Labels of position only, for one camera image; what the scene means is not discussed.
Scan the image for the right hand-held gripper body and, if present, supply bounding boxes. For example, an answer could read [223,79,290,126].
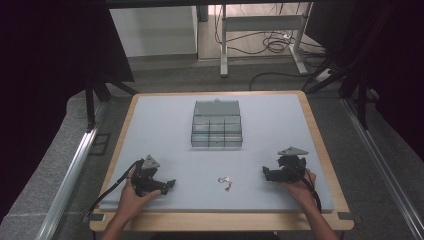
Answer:
[276,145,310,183]

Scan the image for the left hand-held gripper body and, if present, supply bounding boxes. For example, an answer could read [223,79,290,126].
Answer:
[131,154,162,197]

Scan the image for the person's right hand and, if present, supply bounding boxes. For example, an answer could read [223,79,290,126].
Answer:
[282,167,318,210]

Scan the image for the person's left hand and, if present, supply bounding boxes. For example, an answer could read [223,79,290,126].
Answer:
[116,169,162,221]

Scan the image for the grey foam mat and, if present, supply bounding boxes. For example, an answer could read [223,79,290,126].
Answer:
[98,93,336,214]

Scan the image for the wooden table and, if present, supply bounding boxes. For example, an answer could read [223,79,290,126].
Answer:
[88,89,356,233]

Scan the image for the clear plastic compartment box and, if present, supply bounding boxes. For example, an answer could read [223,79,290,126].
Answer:
[190,98,244,149]

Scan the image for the black metal stand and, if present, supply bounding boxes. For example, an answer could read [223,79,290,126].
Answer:
[84,70,140,132]
[301,58,372,132]

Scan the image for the white power strip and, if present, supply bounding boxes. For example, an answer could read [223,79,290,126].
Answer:
[314,68,334,83]

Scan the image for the dark curtain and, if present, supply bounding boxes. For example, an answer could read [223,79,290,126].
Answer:
[0,0,135,218]
[304,0,424,162]

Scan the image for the white panel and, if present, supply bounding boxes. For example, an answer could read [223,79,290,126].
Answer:
[109,5,199,59]

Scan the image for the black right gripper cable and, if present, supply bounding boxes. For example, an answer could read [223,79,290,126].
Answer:
[287,163,324,214]

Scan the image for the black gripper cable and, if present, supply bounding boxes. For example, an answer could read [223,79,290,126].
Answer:
[287,163,324,214]
[84,159,145,218]

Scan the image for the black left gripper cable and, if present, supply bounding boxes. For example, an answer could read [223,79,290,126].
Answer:
[84,159,145,218]

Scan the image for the black table corner bracket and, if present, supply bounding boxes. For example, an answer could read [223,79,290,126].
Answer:
[337,211,356,222]
[82,213,107,224]

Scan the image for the aluminium rail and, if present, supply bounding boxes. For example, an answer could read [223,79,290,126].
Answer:
[34,128,100,240]
[342,97,424,240]

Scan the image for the bundle of floor cables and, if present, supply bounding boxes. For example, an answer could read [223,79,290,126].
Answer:
[214,3,326,59]

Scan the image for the white desk frame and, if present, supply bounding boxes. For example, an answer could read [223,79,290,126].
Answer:
[219,2,310,79]

